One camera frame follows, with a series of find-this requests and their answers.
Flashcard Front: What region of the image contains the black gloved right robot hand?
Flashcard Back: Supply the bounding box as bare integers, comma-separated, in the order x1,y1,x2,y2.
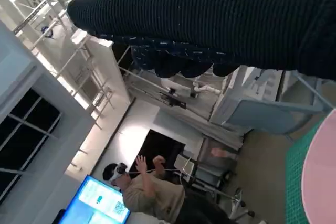
66,0,336,81

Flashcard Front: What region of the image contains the pink bowl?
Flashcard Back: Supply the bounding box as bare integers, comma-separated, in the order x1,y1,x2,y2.
301,108,336,224

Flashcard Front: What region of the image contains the black tripod rig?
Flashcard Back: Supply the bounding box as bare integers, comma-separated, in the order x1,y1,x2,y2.
159,87,187,109

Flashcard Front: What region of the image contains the white mesh cabinet with red light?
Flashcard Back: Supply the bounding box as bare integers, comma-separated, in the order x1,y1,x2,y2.
209,71,329,136

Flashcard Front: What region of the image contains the green cutting mat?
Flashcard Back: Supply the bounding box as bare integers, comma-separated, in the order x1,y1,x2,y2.
283,118,328,224

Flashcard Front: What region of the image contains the white VR headset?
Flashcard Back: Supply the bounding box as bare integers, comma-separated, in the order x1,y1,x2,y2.
109,163,128,183

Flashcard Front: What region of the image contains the office chair with star base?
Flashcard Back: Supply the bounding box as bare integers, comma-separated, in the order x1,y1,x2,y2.
181,155,255,221

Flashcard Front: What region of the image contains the person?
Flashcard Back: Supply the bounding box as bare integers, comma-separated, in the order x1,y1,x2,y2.
102,155,232,224

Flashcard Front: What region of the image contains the blue screen monitor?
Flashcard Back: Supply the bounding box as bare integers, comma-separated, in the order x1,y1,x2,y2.
54,174,131,224

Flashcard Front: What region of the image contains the dark window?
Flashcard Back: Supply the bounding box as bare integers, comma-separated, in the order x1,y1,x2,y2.
0,87,62,198

